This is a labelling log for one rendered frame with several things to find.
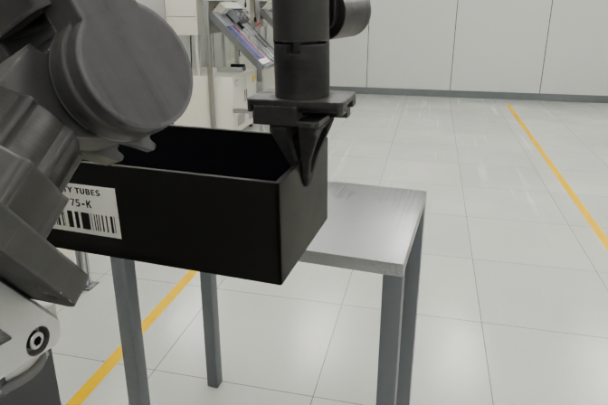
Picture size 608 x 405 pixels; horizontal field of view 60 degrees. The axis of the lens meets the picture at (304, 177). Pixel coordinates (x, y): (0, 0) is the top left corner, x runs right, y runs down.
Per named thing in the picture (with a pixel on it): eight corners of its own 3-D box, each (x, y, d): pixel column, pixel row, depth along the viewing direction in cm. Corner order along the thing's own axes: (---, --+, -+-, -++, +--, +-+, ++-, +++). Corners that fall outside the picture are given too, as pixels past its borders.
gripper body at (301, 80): (269, 104, 60) (266, 37, 58) (356, 108, 57) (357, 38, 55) (245, 116, 54) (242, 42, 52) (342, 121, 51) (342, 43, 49)
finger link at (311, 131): (277, 171, 63) (274, 93, 60) (335, 176, 61) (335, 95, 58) (254, 191, 57) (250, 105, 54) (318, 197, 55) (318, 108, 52)
